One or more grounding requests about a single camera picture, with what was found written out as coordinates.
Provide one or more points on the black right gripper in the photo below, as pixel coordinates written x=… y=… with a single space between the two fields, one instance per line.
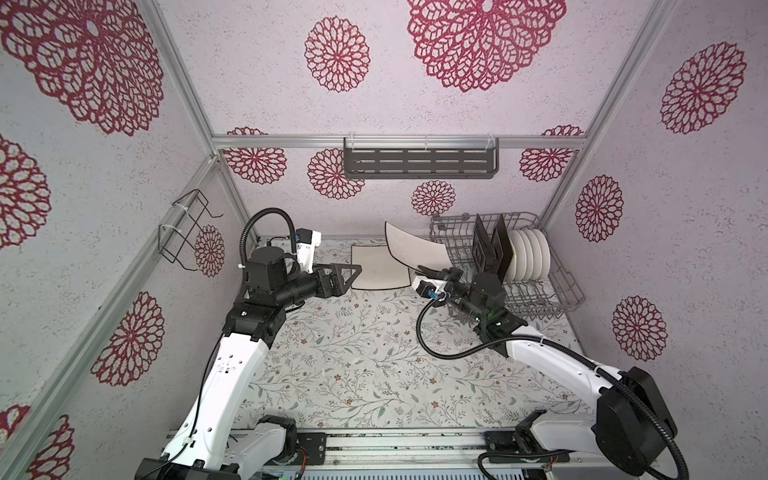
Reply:
x=451 y=279

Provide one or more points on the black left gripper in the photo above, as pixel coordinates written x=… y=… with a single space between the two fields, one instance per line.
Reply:
x=336 y=287

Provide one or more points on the white square plate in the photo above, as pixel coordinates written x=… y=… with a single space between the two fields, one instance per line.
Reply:
x=380 y=270
x=414 y=252

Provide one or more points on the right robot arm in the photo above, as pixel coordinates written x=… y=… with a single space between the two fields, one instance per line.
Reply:
x=627 y=395

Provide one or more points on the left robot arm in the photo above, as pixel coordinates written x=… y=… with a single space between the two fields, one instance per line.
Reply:
x=240 y=360

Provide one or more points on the black square plate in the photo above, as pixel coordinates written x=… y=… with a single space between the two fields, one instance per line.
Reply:
x=483 y=252
x=502 y=247

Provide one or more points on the floral table mat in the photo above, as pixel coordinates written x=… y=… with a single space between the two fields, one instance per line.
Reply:
x=380 y=359

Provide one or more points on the white round plate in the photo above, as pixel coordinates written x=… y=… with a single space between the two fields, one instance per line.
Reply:
x=537 y=258
x=529 y=256
x=517 y=266
x=545 y=254

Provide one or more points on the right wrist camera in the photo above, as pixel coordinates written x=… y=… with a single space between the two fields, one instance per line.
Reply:
x=432 y=289

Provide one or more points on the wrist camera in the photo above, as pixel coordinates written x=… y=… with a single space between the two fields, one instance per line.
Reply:
x=432 y=289
x=307 y=241

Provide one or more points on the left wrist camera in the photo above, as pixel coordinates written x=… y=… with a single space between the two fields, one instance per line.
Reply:
x=307 y=241

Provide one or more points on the grey wire dish rack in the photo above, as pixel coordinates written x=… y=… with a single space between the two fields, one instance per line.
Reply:
x=558 y=294

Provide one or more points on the grey wall shelf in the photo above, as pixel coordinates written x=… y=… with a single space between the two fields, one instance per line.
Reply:
x=425 y=163

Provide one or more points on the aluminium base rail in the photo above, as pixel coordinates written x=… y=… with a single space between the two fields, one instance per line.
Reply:
x=402 y=450

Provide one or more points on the black wire wall holder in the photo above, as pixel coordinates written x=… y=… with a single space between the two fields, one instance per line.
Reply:
x=173 y=237

